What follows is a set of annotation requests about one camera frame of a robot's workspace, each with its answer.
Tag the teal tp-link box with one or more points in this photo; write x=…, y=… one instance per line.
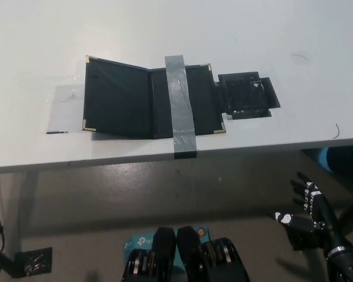
x=138, y=242

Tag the grey duct tape strip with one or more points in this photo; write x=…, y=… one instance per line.
x=179, y=97

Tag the grey table leg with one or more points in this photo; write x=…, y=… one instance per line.
x=23, y=205

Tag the clear plastic sheet over paper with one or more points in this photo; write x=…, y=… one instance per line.
x=64, y=108

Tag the blue and black object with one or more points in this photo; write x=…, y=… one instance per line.
x=341, y=160

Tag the black diagonal floor bar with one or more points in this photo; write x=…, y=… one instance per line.
x=4, y=263

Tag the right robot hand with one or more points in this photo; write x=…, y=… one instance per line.
x=306, y=232

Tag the black diary with gold corners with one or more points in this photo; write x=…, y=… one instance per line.
x=117, y=100

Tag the black tape patch on table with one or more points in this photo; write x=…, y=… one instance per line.
x=247, y=94

